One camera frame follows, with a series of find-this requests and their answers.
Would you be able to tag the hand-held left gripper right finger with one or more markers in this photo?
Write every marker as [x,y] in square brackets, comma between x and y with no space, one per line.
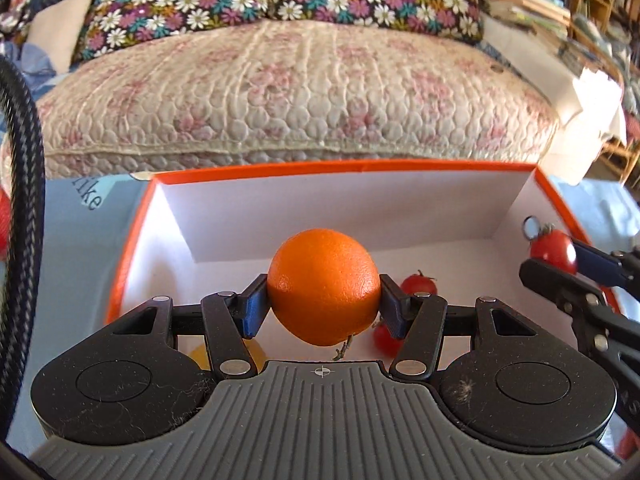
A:
[392,310]

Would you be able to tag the pile of pale cloths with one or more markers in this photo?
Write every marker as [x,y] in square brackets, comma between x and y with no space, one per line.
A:
[615,35]

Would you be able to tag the white sheet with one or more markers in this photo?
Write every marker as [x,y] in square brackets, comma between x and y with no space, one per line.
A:
[575,110]

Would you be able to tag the blue striped bedding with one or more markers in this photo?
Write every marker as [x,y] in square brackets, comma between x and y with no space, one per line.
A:
[45,62]

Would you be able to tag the red cherry tomato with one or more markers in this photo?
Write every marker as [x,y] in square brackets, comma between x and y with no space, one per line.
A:
[386,339]
[417,284]
[550,252]

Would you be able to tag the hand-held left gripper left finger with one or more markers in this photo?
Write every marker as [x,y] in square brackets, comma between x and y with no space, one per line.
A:
[255,305]

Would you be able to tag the orange cardboard box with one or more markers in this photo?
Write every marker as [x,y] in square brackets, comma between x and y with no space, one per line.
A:
[350,205]

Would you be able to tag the red soda can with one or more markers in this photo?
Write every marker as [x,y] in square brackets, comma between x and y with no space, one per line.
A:
[3,220]

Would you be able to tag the yellow round pear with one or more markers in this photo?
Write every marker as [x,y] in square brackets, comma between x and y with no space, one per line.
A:
[256,352]

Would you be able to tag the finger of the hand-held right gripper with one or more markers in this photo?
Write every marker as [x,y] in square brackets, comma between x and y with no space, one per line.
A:
[555,277]
[597,262]

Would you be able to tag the white pillow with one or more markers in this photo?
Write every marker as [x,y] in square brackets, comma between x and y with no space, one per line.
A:
[60,30]

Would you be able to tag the rattan chair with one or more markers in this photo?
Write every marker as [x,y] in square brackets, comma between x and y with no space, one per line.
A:
[617,152]

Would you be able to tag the large orange with stem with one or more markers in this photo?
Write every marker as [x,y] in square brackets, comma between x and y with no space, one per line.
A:
[324,285]

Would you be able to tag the stack of books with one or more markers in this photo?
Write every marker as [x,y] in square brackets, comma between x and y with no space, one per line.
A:
[525,5]

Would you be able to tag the pink floral quilted bedspread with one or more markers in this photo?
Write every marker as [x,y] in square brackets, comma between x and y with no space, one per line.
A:
[300,95]

